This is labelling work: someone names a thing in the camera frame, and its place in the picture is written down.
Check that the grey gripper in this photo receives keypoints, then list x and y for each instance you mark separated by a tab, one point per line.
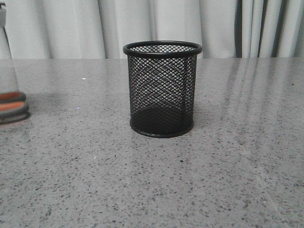
2	15

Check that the grey orange handled scissors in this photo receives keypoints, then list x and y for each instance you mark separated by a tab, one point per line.
13	107

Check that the black mesh pen bucket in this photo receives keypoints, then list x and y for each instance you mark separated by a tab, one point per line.
162	77

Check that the grey pleated curtain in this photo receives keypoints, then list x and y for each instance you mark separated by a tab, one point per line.
49	29

